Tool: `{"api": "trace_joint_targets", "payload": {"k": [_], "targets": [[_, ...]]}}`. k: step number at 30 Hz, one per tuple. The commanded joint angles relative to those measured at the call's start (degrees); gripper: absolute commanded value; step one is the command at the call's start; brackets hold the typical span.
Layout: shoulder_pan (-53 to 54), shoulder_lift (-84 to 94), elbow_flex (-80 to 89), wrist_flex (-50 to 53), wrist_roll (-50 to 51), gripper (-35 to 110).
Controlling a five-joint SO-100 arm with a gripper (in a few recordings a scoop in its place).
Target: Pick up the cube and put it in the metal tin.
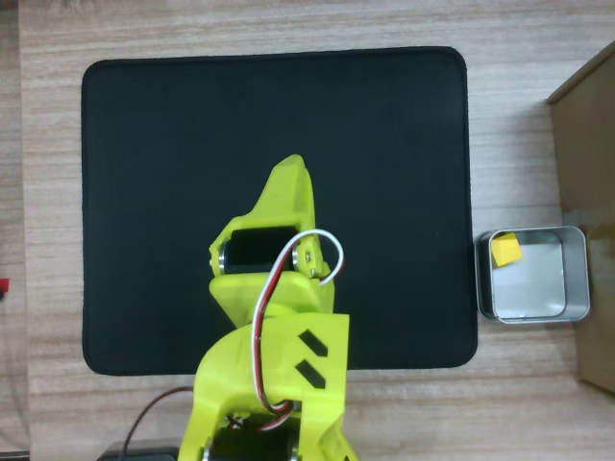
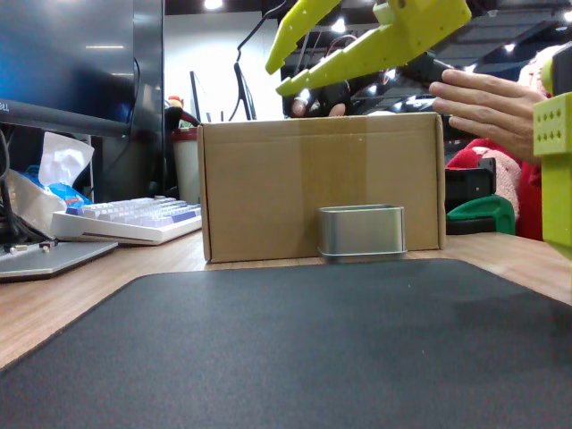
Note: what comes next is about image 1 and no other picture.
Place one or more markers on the yellow cube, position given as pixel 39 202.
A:
pixel 507 249

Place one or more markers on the lime green robot arm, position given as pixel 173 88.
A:
pixel 288 336

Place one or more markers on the square metal tin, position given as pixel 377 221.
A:
pixel 528 283

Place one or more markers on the black mat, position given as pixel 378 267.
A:
pixel 192 168

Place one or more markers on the black power adapter box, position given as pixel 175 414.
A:
pixel 139 453

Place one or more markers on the red black small object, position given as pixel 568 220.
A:
pixel 4 287

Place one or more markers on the brown cardboard box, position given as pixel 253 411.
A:
pixel 591 168

